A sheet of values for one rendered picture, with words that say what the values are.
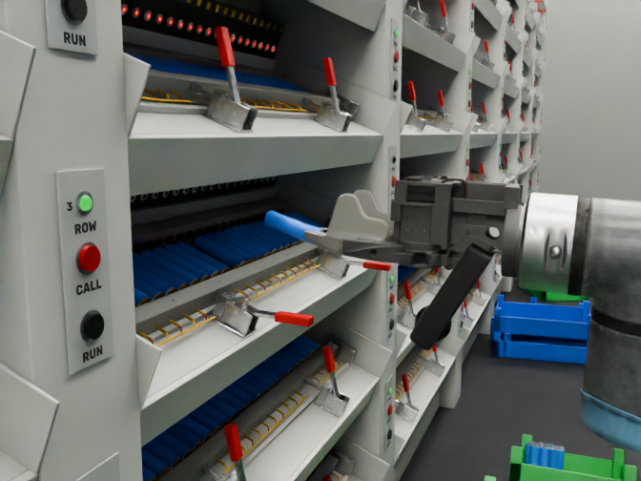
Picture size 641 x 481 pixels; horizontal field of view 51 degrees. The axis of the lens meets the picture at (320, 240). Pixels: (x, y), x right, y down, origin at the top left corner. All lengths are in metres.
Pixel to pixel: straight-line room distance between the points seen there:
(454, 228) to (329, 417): 0.38
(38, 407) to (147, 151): 0.19
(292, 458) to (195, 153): 0.42
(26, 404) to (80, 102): 0.18
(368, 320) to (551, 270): 0.50
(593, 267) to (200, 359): 0.34
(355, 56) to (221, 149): 0.49
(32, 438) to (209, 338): 0.23
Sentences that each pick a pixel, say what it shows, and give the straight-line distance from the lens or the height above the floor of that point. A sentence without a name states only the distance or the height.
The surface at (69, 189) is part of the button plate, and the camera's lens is 0.42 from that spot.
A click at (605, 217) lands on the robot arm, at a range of 0.61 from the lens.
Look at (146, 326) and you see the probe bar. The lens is 0.57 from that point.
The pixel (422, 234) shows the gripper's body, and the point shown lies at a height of 0.62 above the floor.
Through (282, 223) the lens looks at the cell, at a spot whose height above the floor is 0.62.
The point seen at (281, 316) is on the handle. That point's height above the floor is 0.55.
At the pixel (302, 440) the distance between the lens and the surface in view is 0.86.
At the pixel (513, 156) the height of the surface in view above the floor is 0.62.
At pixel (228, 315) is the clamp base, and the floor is 0.55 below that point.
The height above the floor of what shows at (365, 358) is 0.36.
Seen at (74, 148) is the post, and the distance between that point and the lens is 0.43.
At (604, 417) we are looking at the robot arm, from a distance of 0.66.
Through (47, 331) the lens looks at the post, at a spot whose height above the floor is 0.61.
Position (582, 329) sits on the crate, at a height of 0.11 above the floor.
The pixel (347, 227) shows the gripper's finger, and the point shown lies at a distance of 0.66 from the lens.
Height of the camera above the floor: 0.72
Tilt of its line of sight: 9 degrees down
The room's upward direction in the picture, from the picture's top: straight up
